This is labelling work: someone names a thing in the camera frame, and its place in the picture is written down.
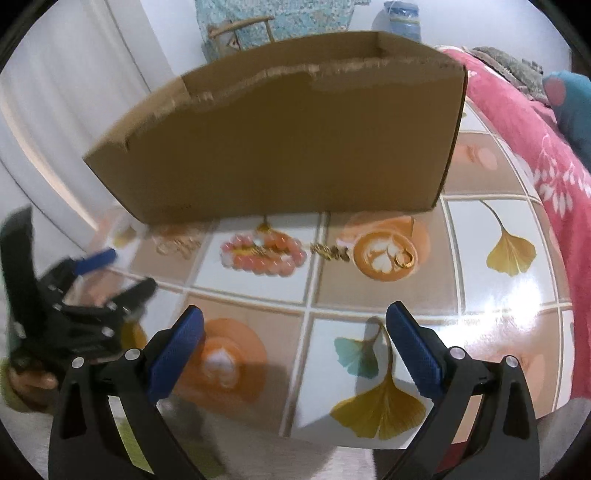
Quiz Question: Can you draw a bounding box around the person's left hand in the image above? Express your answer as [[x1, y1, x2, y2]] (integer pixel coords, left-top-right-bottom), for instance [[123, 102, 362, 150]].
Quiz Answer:
[[7, 359, 63, 393]]

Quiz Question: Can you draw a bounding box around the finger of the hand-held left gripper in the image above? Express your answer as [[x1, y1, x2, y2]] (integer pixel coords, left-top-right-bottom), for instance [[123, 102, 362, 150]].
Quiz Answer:
[[41, 247, 117, 298], [59, 277, 159, 341]]

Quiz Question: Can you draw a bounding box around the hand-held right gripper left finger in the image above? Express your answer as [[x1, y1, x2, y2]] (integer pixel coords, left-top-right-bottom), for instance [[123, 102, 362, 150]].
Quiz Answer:
[[48, 305, 206, 480]]

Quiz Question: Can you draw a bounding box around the white curtain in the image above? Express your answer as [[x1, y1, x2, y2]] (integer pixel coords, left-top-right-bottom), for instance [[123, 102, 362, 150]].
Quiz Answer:
[[0, 0, 153, 232]]

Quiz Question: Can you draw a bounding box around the grey fuzzy blanket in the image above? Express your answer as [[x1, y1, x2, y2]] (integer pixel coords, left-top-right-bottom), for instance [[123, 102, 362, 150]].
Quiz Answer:
[[471, 46, 550, 102]]

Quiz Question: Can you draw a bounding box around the pink floral blanket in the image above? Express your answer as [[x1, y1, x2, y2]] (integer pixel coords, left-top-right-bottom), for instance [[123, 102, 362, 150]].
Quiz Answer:
[[436, 46, 591, 259]]

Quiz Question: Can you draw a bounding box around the wooden chair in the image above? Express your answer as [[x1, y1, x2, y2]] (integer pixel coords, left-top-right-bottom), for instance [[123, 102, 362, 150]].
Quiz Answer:
[[205, 16, 275, 61]]

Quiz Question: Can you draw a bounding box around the teal floral cloth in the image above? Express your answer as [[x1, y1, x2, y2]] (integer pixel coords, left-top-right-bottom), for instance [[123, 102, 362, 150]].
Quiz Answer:
[[194, 0, 370, 47]]

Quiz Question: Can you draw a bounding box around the pink bead bracelet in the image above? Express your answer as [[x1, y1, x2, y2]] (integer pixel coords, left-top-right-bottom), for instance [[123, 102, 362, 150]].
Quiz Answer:
[[221, 233, 306, 278]]

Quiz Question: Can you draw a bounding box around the brown cardboard box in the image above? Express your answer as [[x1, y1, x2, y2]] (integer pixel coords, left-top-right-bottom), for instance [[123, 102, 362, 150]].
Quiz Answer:
[[83, 30, 468, 227]]

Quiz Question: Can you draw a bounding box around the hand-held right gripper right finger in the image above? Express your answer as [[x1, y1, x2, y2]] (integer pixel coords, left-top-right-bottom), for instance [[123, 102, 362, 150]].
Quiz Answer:
[[383, 301, 541, 480]]

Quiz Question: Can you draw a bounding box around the teal pillow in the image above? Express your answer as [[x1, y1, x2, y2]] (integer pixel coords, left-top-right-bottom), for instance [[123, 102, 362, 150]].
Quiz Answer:
[[542, 69, 591, 158]]

